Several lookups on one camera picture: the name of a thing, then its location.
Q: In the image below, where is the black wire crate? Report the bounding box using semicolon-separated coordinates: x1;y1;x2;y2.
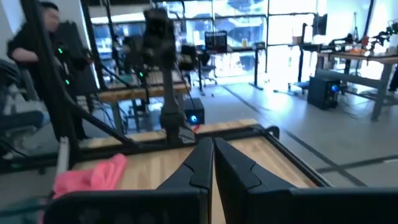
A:
204;30;229;53

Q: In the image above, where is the person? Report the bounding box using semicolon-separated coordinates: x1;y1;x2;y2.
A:
6;1;94;141

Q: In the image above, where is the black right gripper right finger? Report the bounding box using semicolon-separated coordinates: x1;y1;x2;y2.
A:
214;138;398;224

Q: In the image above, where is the wooden background workbench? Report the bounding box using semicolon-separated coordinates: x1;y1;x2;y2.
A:
316;50;398;123

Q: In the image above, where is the black computer box blue light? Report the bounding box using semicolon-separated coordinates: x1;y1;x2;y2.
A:
307;76;342;110
183;98;206;126

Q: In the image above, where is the neighbouring robot station table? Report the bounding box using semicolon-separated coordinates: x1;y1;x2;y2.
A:
95;70;192;134

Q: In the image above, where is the black standing desk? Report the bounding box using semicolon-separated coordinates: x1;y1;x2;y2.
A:
198;42;269;91

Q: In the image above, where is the pink cloth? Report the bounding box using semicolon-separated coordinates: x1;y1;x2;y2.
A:
51;153;129;200

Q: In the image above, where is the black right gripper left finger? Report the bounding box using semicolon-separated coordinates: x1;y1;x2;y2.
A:
43;138;215;224

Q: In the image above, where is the black computer monitor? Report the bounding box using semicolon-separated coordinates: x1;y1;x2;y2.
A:
312;13;328;36

